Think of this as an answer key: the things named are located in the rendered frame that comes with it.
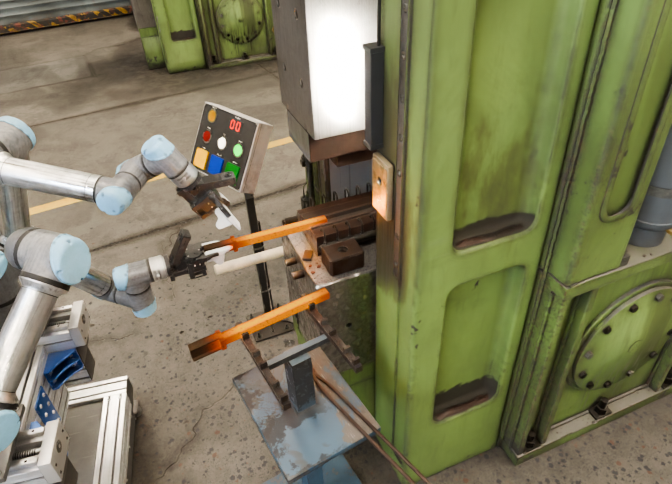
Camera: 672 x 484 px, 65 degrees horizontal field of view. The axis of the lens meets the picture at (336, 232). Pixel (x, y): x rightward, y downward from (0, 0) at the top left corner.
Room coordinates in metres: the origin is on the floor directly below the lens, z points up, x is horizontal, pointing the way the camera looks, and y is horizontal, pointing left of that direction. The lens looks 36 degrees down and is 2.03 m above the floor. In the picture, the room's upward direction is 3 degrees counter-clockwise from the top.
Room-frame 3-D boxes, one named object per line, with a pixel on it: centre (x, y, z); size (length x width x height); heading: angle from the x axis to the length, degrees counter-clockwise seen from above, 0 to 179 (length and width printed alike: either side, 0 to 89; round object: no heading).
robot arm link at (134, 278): (1.24, 0.63, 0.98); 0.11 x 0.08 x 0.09; 111
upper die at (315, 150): (1.55, -0.10, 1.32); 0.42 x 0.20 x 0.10; 111
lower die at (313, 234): (1.55, -0.10, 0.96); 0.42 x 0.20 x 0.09; 111
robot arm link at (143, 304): (1.25, 0.64, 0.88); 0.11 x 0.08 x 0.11; 67
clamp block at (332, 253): (1.33, -0.02, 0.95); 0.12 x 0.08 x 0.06; 111
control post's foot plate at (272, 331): (1.97, 0.38, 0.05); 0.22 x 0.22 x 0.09; 21
